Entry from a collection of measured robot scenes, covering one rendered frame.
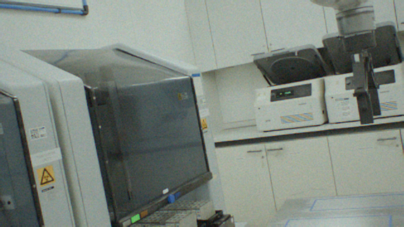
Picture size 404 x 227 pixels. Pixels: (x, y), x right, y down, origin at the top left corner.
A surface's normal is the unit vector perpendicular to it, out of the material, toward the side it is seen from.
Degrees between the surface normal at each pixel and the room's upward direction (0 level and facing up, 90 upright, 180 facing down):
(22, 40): 90
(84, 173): 90
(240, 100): 90
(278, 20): 90
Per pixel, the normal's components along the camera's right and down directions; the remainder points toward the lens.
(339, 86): -0.50, -0.39
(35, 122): 0.86, -0.13
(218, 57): -0.48, 0.14
